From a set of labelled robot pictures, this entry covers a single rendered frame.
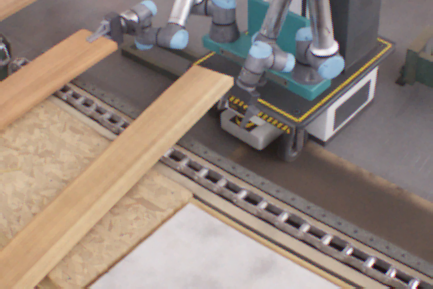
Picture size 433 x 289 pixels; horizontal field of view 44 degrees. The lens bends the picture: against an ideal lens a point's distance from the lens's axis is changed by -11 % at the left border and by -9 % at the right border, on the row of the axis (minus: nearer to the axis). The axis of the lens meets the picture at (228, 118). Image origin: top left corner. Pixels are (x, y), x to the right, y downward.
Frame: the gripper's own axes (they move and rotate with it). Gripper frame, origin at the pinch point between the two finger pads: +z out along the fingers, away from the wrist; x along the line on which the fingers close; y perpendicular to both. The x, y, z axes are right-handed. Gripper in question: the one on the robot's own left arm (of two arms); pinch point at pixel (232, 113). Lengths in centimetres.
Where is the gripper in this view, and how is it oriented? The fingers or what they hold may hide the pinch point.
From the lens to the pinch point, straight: 234.3
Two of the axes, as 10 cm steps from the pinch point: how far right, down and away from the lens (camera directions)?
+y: -6.9, 1.1, -7.2
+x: 6.3, 5.8, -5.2
